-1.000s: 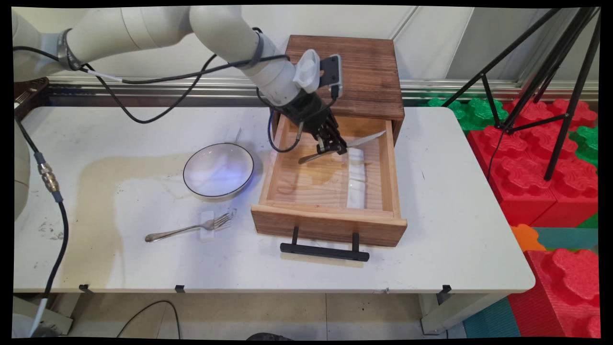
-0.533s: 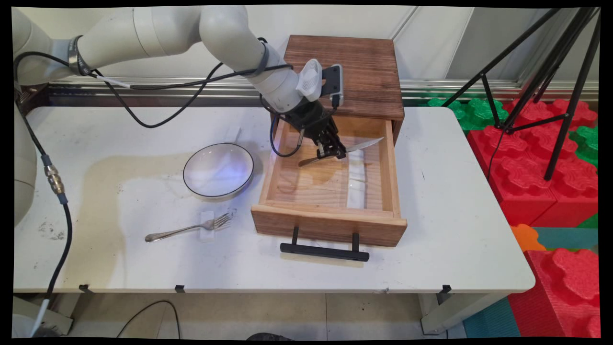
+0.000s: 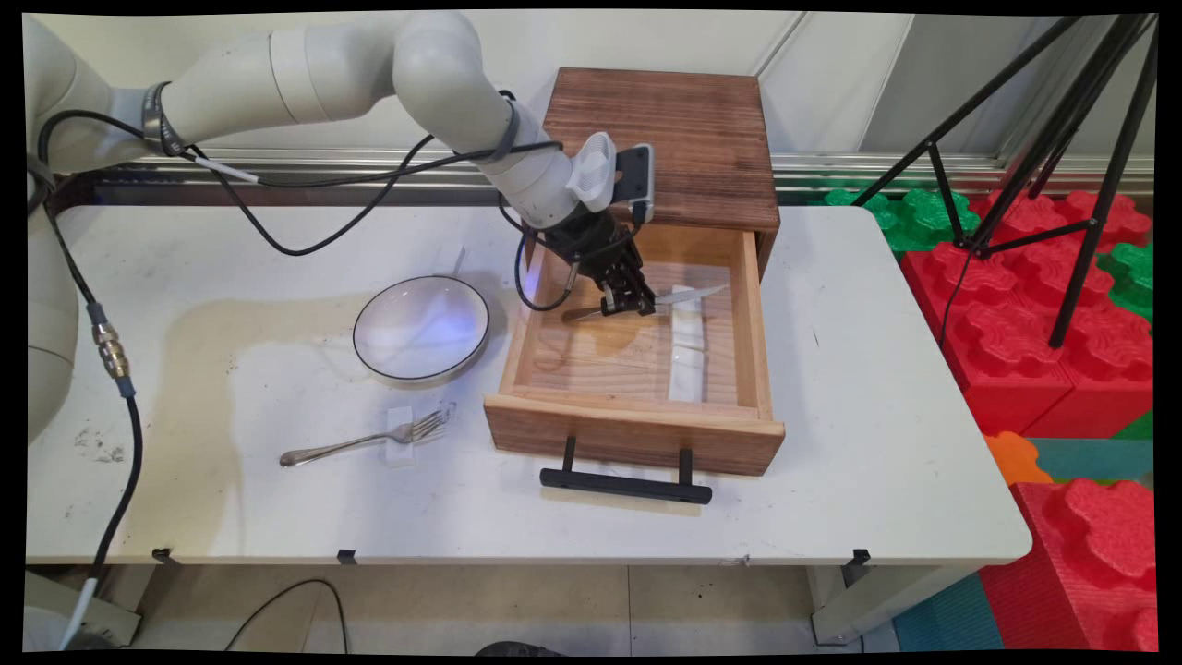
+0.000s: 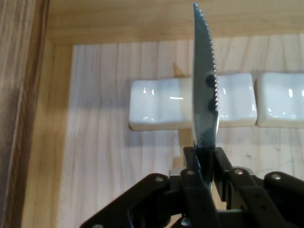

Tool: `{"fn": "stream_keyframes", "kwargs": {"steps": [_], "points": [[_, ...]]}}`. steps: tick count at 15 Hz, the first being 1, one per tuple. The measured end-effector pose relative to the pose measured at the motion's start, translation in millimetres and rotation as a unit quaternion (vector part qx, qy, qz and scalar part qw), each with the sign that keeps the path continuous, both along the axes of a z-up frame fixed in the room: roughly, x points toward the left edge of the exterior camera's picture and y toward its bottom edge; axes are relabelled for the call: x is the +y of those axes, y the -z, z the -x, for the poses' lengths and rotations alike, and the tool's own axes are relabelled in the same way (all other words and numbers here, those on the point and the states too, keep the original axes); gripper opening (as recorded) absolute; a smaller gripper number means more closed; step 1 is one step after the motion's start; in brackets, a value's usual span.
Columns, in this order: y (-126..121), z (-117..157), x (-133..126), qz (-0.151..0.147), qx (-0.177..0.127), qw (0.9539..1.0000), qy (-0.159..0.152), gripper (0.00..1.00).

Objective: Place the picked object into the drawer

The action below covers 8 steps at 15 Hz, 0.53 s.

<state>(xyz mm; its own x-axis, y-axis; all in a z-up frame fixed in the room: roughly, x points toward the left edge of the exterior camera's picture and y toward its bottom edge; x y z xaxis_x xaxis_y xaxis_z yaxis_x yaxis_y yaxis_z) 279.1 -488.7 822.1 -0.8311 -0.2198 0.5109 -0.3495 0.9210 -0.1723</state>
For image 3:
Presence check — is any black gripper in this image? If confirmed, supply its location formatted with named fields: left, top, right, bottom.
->
left=540, top=208, right=659, bottom=318

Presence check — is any silver table knife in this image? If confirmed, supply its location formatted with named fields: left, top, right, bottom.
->
left=561, top=284, right=730, bottom=324

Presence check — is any dark wooden drawer cabinet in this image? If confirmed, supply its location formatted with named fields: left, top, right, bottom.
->
left=540, top=66, right=782, bottom=278

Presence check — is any white plate with black rim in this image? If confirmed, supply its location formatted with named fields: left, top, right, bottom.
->
left=352, top=275, right=491, bottom=386

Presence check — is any green foam block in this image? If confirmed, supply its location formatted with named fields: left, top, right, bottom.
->
left=1097, top=242, right=1156, bottom=324
left=825, top=188, right=982, bottom=259

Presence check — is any silver fork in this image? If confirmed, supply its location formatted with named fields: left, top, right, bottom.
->
left=280, top=410, right=450, bottom=467

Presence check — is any large red foam block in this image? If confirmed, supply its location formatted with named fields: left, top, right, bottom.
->
left=900, top=240, right=1155, bottom=441

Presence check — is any white table leg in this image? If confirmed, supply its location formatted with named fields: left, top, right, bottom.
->
left=808, top=565, right=971, bottom=646
left=26, top=565, right=158, bottom=649

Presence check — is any orange foam piece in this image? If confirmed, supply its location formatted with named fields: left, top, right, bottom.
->
left=984, top=431, right=1054, bottom=488

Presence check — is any black tripod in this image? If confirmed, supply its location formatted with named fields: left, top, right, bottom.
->
left=850, top=13, right=1160, bottom=350

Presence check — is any teal foam mat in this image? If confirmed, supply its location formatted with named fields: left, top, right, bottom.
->
left=1030, top=439, right=1155, bottom=483

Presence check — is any light wooden drawer black handle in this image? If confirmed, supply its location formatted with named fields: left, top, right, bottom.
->
left=483, top=222, right=788, bottom=506

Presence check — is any black looped gripper cable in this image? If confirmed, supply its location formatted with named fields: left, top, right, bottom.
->
left=513, top=205, right=581, bottom=313

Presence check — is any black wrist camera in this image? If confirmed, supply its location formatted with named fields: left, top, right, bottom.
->
left=614, top=144, right=657, bottom=225

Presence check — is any white ribbed camera mount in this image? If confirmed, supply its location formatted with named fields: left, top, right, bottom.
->
left=566, top=131, right=618, bottom=214

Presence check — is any aluminium wall rail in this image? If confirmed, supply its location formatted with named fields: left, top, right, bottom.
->
left=55, top=145, right=1155, bottom=207

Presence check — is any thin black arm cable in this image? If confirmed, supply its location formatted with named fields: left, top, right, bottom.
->
left=157, top=88, right=566, bottom=258

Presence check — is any black floor cable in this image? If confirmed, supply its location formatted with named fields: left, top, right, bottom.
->
left=220, top=578, right=349, bottom=653

